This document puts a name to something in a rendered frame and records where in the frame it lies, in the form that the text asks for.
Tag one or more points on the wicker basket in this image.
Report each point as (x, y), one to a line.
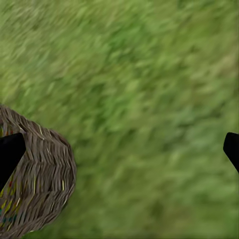
(45, 177)

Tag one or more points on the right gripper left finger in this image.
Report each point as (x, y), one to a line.
(12, 148)

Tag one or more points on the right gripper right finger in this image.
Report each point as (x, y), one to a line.
(231, 148)

